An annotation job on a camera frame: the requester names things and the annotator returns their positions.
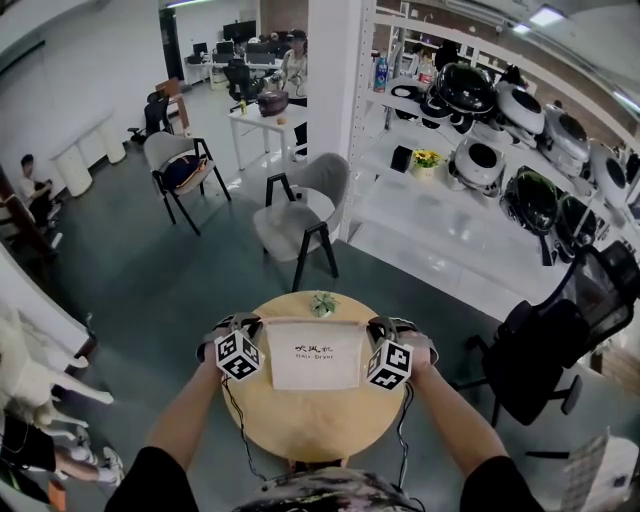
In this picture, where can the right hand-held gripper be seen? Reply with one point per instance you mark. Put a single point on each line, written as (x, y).
(395, 357)

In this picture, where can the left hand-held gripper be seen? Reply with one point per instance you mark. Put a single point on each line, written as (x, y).
(234, 352)

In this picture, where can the person's right forearm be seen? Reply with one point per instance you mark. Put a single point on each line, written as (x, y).
(450, 415)

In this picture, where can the person's left forearm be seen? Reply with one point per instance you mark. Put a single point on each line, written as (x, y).
(185, 415)

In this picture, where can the navy and orange bag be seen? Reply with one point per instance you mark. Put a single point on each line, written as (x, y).
(184, 171)

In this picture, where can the small green potted plant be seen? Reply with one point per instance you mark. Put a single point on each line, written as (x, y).
(324, 304)

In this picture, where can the grey chair with black legs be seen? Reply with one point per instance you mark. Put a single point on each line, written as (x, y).
(165, 145)
(295, 220)

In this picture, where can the white metal shelf rack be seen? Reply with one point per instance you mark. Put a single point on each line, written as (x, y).
(450, 220)

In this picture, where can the black mesh office chair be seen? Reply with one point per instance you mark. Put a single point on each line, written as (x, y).
(545, 345)

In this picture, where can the small black box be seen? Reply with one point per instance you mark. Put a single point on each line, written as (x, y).
(401, 158)

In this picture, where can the yellow flowers in white pot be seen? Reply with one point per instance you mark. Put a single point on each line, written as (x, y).
(426, 164)

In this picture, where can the person's dark patterned shirt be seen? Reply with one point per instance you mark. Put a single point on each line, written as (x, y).
(165, 485)

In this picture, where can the white helmet with black top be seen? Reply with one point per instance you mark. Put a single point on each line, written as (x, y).
(520, 107)
(566, 135)
(477, 165)
(609, 172)

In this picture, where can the white rectangular table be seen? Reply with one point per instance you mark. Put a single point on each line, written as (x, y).
(260, 125)

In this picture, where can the dark red cooker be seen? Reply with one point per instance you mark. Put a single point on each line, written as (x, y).
(273, 102)

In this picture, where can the white animal figure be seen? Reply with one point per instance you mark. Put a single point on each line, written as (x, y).
(30, 370)

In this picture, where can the white rounded cabinet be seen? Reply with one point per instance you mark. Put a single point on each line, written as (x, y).
(111, 140)
(74, 170)

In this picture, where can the blue bottle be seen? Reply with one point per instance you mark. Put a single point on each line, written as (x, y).
(381, 74)

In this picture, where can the white paper box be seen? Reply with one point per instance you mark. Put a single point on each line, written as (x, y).
(597, 470)

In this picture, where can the clear bottle with red label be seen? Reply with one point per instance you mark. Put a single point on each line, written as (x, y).
(425, 72)

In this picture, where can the ceiling light panel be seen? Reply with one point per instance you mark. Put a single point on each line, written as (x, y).
(546, 15)
(521, 29)

